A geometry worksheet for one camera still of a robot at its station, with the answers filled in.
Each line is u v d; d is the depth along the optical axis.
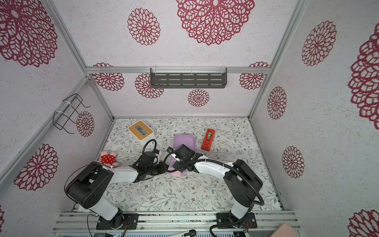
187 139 0.98
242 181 0.47
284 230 0.70
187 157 0.68
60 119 0.73
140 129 1.09
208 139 1.00
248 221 0.73
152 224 0.74
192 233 0.70
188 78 0.95
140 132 1.05
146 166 0.73
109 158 0.91
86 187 0.46
